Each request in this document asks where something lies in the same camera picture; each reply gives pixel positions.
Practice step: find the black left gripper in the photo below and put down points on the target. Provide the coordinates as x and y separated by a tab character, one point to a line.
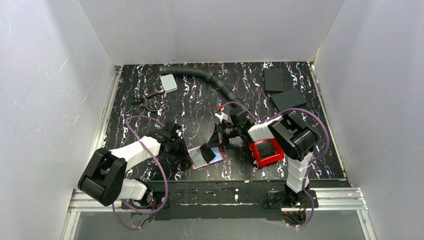
180	143

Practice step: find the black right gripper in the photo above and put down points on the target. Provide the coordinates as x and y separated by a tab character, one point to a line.
219	134

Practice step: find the red card holder wallet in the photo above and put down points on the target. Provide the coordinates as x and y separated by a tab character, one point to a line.
219	158

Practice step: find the red plastic tray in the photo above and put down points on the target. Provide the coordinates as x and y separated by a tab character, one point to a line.
280	155

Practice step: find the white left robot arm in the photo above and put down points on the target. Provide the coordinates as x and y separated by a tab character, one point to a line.
104	178

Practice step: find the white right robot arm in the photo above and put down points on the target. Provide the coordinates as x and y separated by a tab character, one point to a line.
282	136

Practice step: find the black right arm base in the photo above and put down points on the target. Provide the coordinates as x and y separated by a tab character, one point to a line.
296	203

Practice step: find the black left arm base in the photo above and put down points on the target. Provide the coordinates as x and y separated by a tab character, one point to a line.
151	201

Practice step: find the black pliers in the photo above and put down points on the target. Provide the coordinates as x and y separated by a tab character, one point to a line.
142	101

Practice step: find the small grey box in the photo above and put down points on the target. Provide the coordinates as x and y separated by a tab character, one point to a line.
168	83

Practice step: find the black flat pad upper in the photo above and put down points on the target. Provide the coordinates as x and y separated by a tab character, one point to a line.
273	80

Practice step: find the black flat pad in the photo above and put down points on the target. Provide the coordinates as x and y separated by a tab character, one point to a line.
273	80
288	99

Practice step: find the black flat pad lower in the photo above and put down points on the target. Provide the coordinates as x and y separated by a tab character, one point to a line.
288	99

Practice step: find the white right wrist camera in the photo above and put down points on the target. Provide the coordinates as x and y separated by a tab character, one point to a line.
222	117

